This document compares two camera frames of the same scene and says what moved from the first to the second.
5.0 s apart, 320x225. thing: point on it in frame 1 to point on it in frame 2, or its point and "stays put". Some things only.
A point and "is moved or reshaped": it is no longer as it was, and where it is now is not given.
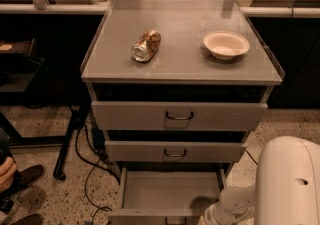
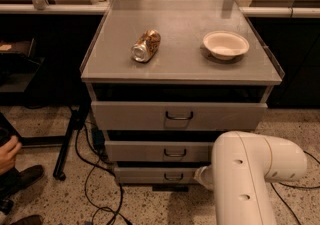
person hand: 7,171 to 8,153
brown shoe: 24,178 stays put
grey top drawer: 178,116 stays put
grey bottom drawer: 167,195 is moved or reshaped
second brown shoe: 34,219 stays put
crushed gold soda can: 145,48 stays put
